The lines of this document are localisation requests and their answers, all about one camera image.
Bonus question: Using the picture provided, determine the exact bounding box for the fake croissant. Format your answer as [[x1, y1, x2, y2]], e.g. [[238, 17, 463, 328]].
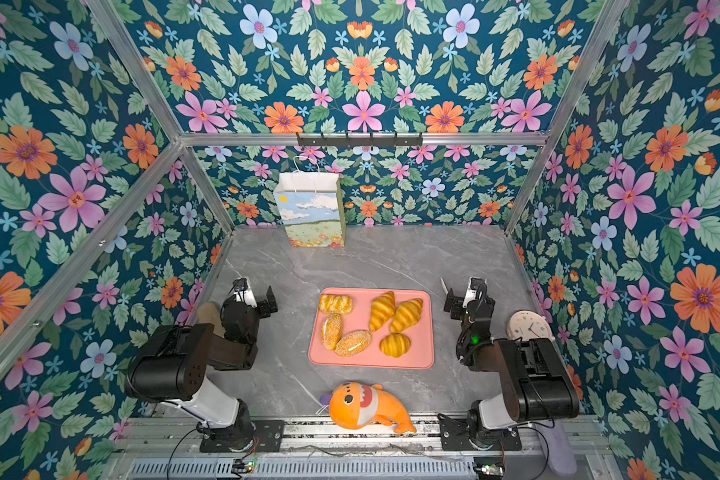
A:
[[389, 298, 423, 333], [368, 291, 396, 333]]

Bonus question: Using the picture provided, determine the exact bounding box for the round ridged fake bread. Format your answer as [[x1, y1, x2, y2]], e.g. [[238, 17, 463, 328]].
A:
[[379, 333, 412, 358]]

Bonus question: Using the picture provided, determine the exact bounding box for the landscape print paper bag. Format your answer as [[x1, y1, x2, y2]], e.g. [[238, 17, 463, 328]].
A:
[[274, 171, 346, 248]]

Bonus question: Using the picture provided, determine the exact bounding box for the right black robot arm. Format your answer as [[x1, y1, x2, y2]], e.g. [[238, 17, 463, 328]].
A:
[[438, 277, 580, 451]]

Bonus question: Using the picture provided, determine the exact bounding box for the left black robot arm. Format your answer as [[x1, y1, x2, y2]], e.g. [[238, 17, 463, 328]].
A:
[[125, 277, 283, 453]]

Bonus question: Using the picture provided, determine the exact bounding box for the braided glazed fake bread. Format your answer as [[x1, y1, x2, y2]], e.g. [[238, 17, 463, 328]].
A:
[[319, 294, 354, 315]]

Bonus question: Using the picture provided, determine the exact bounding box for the upright sugared fake bun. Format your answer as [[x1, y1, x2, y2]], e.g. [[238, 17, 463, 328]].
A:
[[321, 313, 344, 351]]

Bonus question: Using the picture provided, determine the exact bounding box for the sugared cream fake bun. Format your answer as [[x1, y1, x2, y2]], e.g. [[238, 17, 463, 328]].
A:
[[334, 330, 373, 357]]

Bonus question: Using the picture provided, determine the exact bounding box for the cream round alarm clock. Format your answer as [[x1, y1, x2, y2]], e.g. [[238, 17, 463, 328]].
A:
[[506, 310, 554, 341]]

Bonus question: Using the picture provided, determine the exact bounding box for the orange shark plush toy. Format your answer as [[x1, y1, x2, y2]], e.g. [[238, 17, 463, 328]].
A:
[[320, 382, 417, 434]]

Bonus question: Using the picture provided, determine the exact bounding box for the lavender cylinder object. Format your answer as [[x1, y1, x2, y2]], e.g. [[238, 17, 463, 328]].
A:
[[536, 420, 578, 477]]

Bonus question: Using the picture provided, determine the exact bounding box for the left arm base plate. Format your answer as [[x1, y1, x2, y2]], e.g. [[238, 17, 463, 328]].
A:
[[199, 418, 285, 454]]

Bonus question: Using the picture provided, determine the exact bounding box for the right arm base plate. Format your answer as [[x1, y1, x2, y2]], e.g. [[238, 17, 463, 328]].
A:
[[436, 412, 522, 452]]

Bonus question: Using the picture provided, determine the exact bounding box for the black hook rail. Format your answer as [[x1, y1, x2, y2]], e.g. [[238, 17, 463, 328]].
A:
[[296, 133, 424, 148]]

